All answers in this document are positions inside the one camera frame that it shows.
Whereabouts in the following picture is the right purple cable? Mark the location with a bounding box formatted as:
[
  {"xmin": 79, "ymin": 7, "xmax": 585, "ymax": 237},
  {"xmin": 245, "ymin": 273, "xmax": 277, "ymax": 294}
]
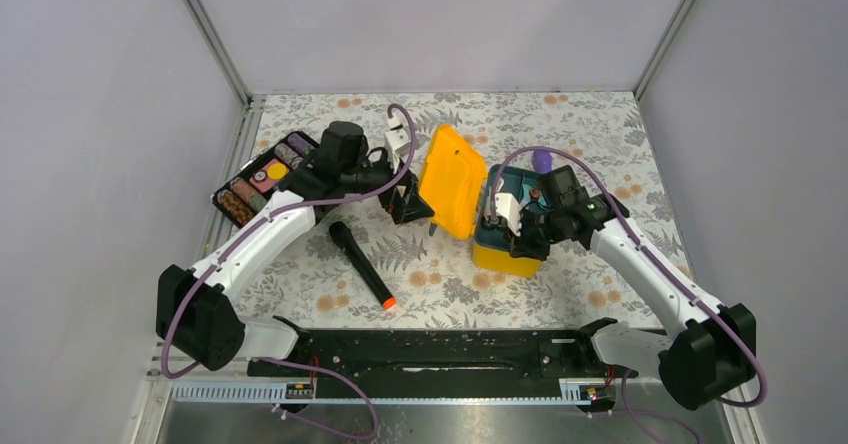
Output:
[{"xmin": 488, "ymin": 146, "xmax": 770, "ymax": 444}]

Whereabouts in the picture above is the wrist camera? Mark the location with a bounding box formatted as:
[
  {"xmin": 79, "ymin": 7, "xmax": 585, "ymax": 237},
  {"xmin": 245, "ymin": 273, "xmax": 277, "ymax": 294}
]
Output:
[
  {"xmin": 384, "ymin": 116, "xmax": 411, "ymax": 172},
  {"xmin": 487, "ymin": 192, "xmax": 522, "ymax": 236}
]

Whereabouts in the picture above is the purple cable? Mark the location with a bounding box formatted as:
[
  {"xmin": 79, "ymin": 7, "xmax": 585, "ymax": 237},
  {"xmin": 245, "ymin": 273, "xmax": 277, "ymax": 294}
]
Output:
[
  {"xmin": 160, "ymin": 103, "xmax": 420, "ymax": 442},
  {"xmin": 488, "ymin": 146, "xmax": 770, "ymax": 444}
]

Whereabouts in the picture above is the yellow plastic kit box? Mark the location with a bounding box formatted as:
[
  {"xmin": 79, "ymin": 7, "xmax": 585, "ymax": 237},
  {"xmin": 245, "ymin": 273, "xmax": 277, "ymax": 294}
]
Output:
[{"xmin": 419, "ymin": 124, "xmax": 541, "ymax": 278}]

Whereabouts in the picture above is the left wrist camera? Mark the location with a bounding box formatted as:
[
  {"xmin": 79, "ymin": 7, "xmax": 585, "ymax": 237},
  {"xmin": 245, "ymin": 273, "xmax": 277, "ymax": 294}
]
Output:
[{"xmin": 384, "ymin": 116, "xmax": 411, "ymax": 172}]

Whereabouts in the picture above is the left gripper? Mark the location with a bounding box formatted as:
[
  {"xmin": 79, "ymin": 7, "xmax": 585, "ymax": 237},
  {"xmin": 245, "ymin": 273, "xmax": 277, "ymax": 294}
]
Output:
[{"xmin": 343, "ymin": 150, "xmax": 436, "ymax": 224}]

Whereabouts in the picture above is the black poker chip case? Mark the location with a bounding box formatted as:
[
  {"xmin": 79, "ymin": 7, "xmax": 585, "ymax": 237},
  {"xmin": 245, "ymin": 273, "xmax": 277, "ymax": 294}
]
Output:
[{"xmin": 211, "ymin": 130, "xmax": 319, "ymax": 228}]

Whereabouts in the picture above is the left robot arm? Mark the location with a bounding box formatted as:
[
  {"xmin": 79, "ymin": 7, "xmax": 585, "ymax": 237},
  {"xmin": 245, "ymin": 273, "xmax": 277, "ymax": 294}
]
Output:
[{"xmin": 156, "ymin": 106, "xmax": 432, "ymax": 379}]

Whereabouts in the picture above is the teal plastic tray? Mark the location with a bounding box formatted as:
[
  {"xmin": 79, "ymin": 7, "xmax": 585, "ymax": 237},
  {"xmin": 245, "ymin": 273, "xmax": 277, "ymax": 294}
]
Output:
[{"xmin": 473, "ymin": 164, "xmax": 549, "ymax": 252}]

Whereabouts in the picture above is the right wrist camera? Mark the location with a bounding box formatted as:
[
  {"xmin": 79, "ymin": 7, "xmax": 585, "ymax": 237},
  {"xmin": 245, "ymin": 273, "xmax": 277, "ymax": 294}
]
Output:
[{"xmin": 487, "ymin": 192, "xmax": 522, "ymax": 236}]

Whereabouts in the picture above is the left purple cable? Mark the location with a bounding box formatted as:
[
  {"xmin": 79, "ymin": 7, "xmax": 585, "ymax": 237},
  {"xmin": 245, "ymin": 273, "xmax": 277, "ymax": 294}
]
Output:
[{"xmin": 160, "ymin": 103, "xmax": 420, "ymax": 442}]

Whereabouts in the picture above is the purple cylindrical tube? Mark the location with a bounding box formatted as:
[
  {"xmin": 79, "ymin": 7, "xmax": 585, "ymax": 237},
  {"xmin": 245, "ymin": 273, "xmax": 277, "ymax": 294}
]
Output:
[{"xmin": 531, "ymin": 150, "xmax": 554, "ymax": 173}]

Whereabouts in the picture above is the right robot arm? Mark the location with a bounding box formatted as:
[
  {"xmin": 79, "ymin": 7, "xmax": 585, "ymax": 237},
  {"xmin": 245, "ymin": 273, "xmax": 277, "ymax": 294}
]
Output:
[{"xmin": 490, "ymin": 166, "xmax": 761, "ymax": 410}]

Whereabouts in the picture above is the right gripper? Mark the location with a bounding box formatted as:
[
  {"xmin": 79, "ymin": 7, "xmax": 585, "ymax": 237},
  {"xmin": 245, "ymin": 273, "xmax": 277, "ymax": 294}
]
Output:
[{"xmin": 502, "ymin": 208, "xmax": 565, "ymax": 262}]

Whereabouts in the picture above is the black flashlight orange tip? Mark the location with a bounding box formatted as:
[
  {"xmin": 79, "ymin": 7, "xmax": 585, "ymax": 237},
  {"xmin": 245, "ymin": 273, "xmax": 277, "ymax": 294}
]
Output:
[{"xmin": 329, "ymin": 221, "xmax": 396, "ymax": 310}]

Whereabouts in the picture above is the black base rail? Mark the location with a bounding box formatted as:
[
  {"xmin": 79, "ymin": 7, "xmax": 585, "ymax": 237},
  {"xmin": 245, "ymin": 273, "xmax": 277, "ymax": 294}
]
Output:
[{"xmin": 247, "ymin": 318, "xmax": 614, "ymax": 402}]

